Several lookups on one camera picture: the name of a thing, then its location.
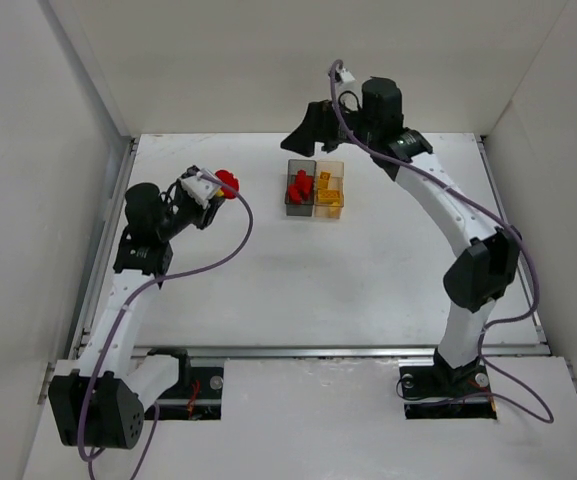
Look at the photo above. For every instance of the red lego brick from stack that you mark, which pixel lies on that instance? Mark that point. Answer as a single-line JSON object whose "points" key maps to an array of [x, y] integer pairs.
{"points": [[302, 176]]}

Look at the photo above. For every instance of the smoky grey plastic container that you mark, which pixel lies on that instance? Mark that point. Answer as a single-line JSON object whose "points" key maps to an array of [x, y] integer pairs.
{"points": [[305, 209]]}

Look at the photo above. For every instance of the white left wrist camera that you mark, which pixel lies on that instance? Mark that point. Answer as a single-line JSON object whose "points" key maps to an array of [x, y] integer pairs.
{"points": [[200, 185]]}

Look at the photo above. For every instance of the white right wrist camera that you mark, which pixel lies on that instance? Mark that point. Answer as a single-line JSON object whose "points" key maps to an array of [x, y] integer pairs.
{"points": [[345, 82]]}

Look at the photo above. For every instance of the clear tan plastic container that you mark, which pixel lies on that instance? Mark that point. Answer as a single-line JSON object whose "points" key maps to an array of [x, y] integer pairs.
{"points": [[336, 168]]}

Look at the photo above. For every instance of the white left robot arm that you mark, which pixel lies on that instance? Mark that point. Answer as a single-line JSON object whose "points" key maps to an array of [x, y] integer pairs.
{"points": [[102, 402]]}

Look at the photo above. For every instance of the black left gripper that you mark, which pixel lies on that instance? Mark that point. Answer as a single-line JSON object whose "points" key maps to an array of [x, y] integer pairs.
{"points": [[209, 211]]}

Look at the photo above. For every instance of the yellow lego brick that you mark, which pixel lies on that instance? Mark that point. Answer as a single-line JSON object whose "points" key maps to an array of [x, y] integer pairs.
{"points": [[323, 180], [329, 197]]}

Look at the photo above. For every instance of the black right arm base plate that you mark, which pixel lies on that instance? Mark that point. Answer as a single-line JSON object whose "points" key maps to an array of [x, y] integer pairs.
{"points": [[429, 393]]}

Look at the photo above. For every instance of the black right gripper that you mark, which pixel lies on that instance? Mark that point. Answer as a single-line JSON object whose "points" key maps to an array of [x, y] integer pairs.
{"points": [[326, 126]]}

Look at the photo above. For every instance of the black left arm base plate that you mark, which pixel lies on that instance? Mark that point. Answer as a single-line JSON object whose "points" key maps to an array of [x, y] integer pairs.
{"points": [[182, 392]]}

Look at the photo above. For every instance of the red yellow lego stack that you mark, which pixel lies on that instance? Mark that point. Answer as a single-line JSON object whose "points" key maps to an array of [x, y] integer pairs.
{"points": [[231, 184]]}

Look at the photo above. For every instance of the aluminium frame rail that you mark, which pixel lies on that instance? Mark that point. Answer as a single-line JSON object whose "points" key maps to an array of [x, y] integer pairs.
{"points": [[326, 352]]}

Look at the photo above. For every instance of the red curved lego brick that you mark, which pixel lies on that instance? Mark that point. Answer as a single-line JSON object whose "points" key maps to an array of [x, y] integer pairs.
{"points": [[306, 188]]}

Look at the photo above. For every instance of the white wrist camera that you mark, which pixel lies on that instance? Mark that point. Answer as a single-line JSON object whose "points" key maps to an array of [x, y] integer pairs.
{"points": [[345, 82], [200, 185]]}

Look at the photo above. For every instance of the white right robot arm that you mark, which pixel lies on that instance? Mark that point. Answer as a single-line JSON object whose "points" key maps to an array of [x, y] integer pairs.
{"points": [[486, 254]]}

